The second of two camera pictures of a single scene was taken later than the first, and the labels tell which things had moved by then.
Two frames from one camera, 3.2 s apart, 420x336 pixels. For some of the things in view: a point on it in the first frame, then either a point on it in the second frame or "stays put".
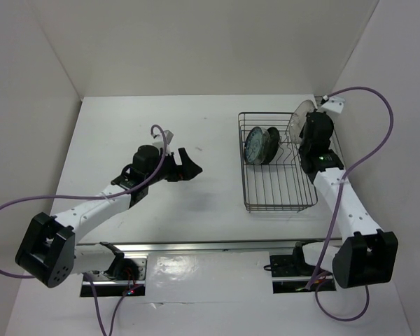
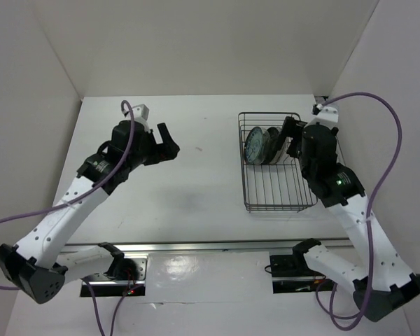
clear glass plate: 266,146 stays put
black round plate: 273,144 stays put
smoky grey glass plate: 299,119 to 283,145
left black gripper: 186,171 to 166,150
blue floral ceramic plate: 254,145 stays put
